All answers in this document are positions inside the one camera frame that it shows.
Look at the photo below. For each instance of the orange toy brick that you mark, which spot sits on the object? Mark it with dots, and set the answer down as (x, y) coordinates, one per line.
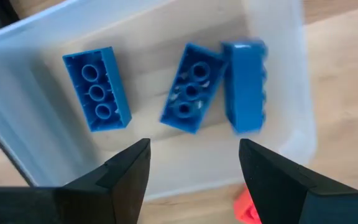
(244, 210)

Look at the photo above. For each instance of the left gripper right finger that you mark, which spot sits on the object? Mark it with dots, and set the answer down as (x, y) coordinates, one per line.
(275, 189)

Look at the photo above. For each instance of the clear plastic bin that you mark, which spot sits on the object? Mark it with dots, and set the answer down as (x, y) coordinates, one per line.
(166, 161)

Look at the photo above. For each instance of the blue toy brick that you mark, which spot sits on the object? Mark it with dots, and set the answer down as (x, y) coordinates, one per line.
(96, 90)
(193, 90)
(244, 87)

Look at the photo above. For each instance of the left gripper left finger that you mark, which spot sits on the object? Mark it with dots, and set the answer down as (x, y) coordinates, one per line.
(124, 186)

